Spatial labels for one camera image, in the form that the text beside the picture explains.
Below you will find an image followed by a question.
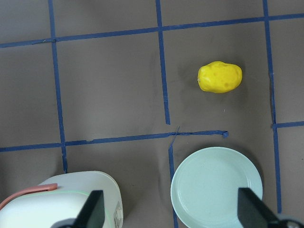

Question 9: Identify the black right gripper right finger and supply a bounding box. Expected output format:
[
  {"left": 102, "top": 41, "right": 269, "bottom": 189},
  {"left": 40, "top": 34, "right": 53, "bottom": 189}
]
[{"left": 237, "top": 188, "right": 278, "bottom": 228}]

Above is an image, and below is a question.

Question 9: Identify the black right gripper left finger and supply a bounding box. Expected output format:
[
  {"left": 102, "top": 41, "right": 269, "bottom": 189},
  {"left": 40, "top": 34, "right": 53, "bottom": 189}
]
[{"left": 75, "top": 190, "right": 105, "bottom": 228}]

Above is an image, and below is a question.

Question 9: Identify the white rice cooker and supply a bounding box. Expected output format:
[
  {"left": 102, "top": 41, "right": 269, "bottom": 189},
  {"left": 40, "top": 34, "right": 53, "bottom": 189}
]
[{"left": 0, "top": 171, "right": 124, "bottom": 228}]

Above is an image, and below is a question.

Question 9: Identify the light green plate near potato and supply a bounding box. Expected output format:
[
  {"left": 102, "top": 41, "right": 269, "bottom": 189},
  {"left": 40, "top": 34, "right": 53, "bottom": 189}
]
[{"left": 171, "top": 147, "right": 263, "bottom": 228}]

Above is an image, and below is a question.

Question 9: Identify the yellow toy potato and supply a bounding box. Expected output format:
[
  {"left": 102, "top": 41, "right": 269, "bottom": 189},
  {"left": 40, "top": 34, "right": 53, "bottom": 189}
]
[{"left": 197, "top": 61, "right": 243, "bottom": 94}]

